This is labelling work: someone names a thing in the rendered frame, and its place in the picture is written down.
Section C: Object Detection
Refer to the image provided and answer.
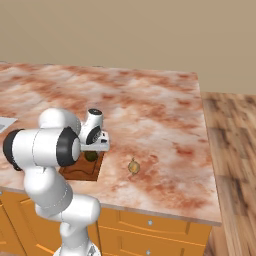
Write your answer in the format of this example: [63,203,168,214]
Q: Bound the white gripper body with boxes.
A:
[80,141,111,153]

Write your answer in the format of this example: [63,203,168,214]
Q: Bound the dark green avocado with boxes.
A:
[84,150,99,163]

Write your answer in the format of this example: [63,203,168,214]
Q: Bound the brown wooden cutting board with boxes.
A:
[58,150,106,182]

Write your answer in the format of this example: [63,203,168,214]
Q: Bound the shallow orange drawer front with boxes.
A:
[98,207,193,237]

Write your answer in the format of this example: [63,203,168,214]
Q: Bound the grey sink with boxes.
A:
[0,116,18,133]

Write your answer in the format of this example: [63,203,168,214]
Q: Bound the orange cupboard door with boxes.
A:
[0,190,64,256]

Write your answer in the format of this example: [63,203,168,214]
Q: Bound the deep orange drawer front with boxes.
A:
[98,225,198,256]

